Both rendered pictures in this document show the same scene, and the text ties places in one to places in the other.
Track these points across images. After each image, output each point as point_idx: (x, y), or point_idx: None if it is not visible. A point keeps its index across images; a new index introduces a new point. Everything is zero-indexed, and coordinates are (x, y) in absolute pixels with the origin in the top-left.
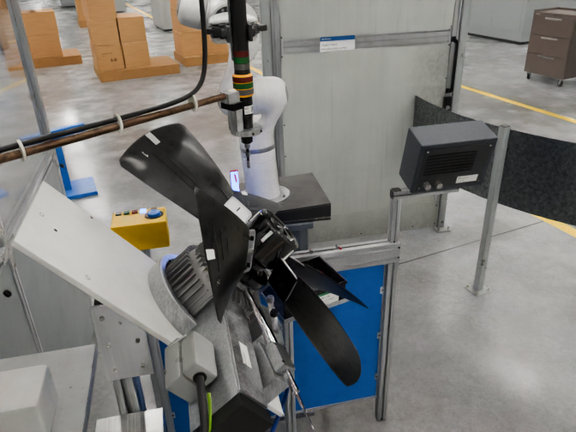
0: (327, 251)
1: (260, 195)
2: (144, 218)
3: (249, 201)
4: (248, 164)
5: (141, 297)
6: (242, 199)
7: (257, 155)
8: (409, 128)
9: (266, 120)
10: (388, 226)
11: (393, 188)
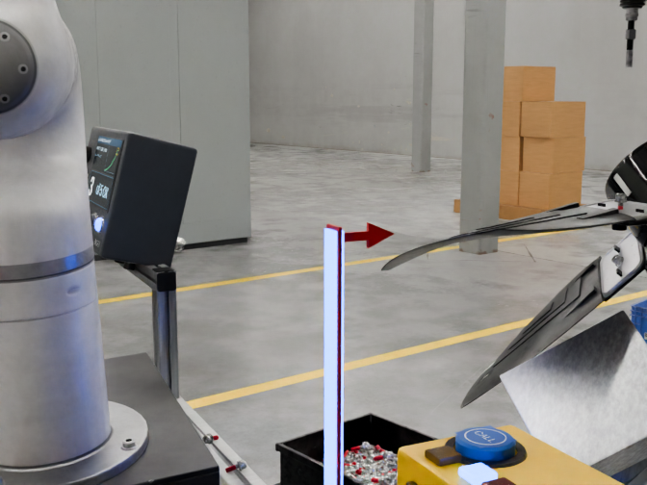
0: (227, 452)
1: (108, 414)
2: (529, 462)
3: (490, 226)
4: (632, 57)
5: None
6: (486, 230)
7: (94, 264)
8: (132, 133)
9: (77, 134)
10: (164, 366)
11: (156, 270)
